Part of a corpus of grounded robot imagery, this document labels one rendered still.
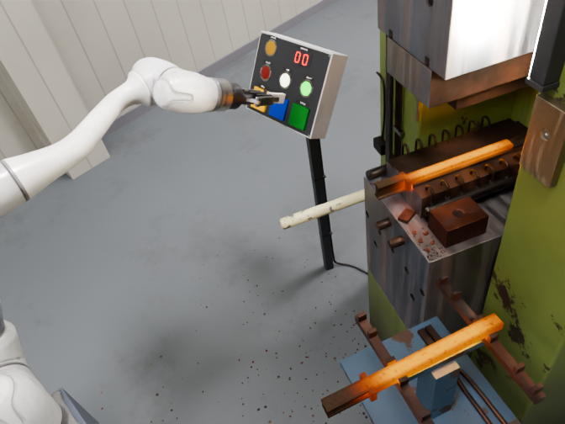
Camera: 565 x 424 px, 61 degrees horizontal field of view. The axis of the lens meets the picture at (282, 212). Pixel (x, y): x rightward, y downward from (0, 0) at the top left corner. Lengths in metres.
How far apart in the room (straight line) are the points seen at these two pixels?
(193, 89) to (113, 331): 1.56
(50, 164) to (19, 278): 1.96
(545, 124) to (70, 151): 0.99
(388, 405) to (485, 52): 0.83
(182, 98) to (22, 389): 0.84
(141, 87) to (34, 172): 0.39
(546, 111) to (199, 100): 0.79
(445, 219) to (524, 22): 0.48
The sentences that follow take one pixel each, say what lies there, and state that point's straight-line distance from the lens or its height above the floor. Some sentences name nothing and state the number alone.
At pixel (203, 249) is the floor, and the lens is 2.66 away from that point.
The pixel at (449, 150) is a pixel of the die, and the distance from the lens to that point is 1.48.
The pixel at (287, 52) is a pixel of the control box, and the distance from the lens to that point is 1.68.
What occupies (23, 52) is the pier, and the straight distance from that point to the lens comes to 3.23.
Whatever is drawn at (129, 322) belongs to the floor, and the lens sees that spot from 2.52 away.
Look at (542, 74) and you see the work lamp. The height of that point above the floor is 1.41.
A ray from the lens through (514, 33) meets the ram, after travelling 1.11.
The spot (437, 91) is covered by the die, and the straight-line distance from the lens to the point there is 1.13.
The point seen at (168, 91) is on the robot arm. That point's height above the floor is 1.34.
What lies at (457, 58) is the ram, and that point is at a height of 1.41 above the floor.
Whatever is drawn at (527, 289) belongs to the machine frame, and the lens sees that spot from 1.35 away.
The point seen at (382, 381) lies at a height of 0.99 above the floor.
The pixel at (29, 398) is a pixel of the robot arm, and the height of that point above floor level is 0.82.
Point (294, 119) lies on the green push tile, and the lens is 1.63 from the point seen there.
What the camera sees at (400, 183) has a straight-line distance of 1.34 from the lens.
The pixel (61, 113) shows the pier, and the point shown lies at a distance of 3.39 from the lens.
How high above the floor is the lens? 1.90
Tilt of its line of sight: 44 degrees down
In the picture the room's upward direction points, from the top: 12 degrees counter-clockwise
